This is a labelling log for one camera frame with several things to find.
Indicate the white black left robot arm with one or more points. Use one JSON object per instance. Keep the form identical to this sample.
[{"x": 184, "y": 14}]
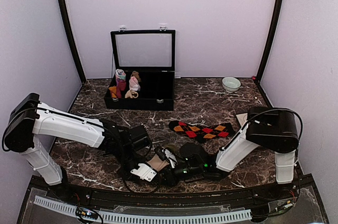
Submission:
[{"x": 32, "y": 118}]

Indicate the black argyle orange red sock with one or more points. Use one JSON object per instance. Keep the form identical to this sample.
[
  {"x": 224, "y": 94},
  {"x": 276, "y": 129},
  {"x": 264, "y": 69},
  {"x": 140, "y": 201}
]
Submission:
[{"x": 202, "y": 133}]

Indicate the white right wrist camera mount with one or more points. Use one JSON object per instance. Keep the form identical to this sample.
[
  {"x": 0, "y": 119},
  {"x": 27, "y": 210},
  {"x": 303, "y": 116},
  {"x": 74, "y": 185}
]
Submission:
[{"x": 170, "y": 158}]

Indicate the black frame post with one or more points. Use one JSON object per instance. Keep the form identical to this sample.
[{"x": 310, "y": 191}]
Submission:
[
  {"x": 269, "y": 40},
  {"x": 71, "y": 41}
]

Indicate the brown rolled sock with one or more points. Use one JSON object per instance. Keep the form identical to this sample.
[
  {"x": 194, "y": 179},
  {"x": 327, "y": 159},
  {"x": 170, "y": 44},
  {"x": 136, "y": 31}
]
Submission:
[{"x": 136, "y": 75}]

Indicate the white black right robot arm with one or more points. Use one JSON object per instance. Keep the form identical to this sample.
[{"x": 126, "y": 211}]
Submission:
[{"x": 271, "y": 128}]

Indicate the striped beige maroon sock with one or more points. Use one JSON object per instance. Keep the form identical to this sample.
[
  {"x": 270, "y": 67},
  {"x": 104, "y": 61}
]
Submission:
[{"x": 158, "y": 162}]

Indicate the black left frame post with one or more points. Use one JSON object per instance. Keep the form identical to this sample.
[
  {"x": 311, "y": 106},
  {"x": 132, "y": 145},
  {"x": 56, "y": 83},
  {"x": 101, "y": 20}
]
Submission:
[{"x": 71, "y": 41}]

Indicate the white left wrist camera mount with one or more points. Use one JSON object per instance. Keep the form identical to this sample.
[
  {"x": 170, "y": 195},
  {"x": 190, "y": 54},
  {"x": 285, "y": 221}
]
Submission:
[{"x": 144, "y": 172}]

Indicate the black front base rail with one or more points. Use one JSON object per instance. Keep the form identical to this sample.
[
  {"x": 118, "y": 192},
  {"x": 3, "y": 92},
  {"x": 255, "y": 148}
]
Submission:
[{"x": 253, "y": 196}]

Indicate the small circuit board right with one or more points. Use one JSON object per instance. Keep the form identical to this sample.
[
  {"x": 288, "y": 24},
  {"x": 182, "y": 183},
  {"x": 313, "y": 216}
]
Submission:
[{"x": 285, "y": 205}]

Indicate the black box with glass lid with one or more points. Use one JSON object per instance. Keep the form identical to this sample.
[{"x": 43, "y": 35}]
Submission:
[{"x": 152, "y": 54}]

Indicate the beige rolled sock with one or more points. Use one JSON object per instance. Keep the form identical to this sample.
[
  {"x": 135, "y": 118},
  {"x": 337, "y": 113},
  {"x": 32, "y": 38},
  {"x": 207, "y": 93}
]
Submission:
[{"x": 131, "y": 94}]

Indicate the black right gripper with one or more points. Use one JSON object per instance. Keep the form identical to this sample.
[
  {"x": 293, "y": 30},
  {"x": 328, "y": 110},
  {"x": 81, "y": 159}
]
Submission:
[{"x": 172, "y": 179}]

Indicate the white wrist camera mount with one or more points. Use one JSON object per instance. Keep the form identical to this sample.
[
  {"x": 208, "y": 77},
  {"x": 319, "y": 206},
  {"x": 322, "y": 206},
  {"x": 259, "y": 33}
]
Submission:
[
  {"x": 170, "y": 158},
  {"x": 144, "y": 172}
]

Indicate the black right frame post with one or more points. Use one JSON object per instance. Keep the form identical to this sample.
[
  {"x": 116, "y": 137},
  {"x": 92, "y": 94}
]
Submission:
[{"x": 269, "y": 40}]

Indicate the pink white rolled sock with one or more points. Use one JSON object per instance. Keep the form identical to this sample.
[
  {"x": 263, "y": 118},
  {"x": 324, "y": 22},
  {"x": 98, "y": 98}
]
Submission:
[{"x": 134, "y": 84}]

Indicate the small circuit board left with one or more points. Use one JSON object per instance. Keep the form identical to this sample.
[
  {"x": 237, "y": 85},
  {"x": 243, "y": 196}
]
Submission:
[{"x": 86, "y": 214}]

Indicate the square floral plate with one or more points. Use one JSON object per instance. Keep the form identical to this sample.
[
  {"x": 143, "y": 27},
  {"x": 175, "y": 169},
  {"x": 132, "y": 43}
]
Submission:
[{"x": 241, "y": 118}]

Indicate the magenta rolled sock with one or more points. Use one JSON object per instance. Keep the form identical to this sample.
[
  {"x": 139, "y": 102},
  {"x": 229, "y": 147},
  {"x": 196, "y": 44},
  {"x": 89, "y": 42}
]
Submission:
[{"x": 120, "y": 87}]

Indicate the multicolour rolled sock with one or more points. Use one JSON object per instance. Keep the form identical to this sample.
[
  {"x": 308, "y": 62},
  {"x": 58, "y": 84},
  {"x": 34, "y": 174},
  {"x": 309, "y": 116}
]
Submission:
[{"x": 120, "y": 75}]

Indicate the small circuit board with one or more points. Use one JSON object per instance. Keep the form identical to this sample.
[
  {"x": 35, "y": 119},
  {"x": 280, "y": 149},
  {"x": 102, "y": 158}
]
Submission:
[
  {"x": 86, "y": 214},
  {"x": 285, "y": 205}
]

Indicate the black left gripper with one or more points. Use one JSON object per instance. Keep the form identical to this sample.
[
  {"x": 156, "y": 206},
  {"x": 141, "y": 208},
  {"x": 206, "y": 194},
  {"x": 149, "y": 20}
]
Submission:
[{"x": 126, "y": 176}]

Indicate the pale green bowl at back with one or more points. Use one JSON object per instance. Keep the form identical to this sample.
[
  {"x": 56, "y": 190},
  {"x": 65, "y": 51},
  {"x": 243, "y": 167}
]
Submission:
[{"x": 231, "y": 84}]

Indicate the orange rolled sock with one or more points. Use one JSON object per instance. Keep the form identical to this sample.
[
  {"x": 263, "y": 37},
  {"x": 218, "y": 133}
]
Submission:
[{"x": 113, "y": 92}]

